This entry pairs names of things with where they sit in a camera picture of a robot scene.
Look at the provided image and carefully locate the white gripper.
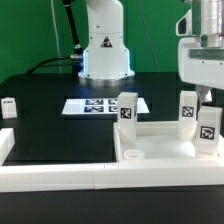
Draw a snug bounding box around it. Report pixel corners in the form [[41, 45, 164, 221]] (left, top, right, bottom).
[[178, 38, 224, 104]]

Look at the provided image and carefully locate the white square tabletop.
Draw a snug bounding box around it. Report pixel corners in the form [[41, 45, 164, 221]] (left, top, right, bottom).
[[113, 120, 224, 164]]

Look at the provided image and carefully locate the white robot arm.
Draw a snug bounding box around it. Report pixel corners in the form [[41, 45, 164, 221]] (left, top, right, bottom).
[[78, 0, 224, 90]]

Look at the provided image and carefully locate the white sheet with tags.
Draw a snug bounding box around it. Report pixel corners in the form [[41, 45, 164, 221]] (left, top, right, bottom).
[[62, 98, 150, 115]]

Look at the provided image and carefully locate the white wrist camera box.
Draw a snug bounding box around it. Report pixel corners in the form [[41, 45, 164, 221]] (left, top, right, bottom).
[[176, 9, 192, 37]]

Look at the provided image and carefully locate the black cable hose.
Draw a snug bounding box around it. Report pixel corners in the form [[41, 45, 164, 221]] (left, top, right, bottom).
[[25, 0, 84, 75]]

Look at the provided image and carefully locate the grey thin cable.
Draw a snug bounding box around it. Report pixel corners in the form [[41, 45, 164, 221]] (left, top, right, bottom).
[[50, 0, 63, 75]]

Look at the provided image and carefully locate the white front barrier wall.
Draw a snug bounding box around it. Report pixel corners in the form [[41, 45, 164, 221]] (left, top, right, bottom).
[[0, 158, 224, 192]]

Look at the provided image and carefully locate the white barrier wall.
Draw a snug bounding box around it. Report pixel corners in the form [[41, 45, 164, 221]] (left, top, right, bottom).
[[0, 128, 15, 166], [0, 158, 224, 192]]

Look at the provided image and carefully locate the white left barrier wall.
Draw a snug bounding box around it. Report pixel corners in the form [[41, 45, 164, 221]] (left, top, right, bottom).
[[0, 128, 15, 166]]

